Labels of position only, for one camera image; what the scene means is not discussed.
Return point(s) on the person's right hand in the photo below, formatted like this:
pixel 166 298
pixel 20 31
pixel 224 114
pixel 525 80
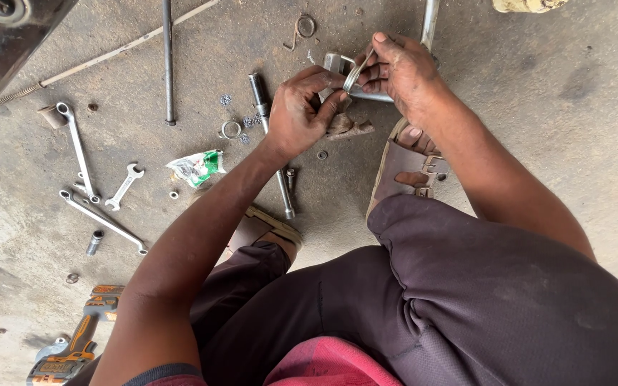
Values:
pixel 408 75

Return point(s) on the person's left hand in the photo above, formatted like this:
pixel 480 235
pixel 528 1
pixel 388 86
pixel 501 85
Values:
pixel 295 118

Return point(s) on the steel axle shaft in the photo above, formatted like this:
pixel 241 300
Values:
pixel 259 102

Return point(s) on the small steel washer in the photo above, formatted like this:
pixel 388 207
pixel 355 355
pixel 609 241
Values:
pixel 322 155

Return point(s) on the dirty brown rag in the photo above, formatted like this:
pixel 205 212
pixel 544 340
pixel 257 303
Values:
pixel 349 128

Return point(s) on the short steel bolt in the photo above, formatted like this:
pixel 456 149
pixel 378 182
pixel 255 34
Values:
pixel 291 178

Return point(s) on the brown right sandal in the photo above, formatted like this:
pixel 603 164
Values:
pixel 400 166

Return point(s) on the brown sandal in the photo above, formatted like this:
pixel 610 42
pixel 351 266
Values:
pixel 400 166
pixel 266 225

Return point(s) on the rusty coil spring with hook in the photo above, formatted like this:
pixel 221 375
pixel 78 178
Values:
pixel 304 25

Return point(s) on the green and white plastic packet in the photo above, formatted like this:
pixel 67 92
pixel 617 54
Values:
pixel 197 167

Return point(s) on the brown left sandal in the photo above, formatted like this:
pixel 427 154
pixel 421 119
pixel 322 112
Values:
pixel 266 225

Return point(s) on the long dark steel rod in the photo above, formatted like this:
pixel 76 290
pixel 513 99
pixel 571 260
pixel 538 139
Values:
pixel 168 64

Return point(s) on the tan dusty object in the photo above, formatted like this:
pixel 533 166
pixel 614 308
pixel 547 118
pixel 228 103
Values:
pixel 529 4

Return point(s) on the small combination wrench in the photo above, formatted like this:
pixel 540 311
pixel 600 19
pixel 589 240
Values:
pixel 124 187

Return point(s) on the thin rod with spring end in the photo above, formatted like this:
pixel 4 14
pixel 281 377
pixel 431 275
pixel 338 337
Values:
pixel 105 56

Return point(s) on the small rusty nut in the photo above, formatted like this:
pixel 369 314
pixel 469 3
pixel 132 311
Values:
pixel 92 107

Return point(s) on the dark purple shorts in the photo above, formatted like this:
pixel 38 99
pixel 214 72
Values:
pixel 448 300

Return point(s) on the steel socket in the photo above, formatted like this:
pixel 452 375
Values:
pixel 94 242

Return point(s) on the brown rubber bushing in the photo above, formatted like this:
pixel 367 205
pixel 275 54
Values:
pixel 52 116

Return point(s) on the red shirt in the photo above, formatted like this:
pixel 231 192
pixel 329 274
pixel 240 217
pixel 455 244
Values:
pixel 330 364

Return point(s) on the rusty hex nut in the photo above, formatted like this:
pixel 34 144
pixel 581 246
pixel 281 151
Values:
pixel 72 278

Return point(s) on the dark vehicle body part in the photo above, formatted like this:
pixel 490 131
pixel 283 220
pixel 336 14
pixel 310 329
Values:
pixel 3 43

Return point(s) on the orange and grey impact driver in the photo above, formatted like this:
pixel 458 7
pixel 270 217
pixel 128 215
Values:
pixel 75 343

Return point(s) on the grey metal cover piece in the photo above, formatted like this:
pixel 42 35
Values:
pixel 51 347

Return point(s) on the chrome tube bracket frame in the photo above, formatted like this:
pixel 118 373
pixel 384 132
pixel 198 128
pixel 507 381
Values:
pixel 429 21

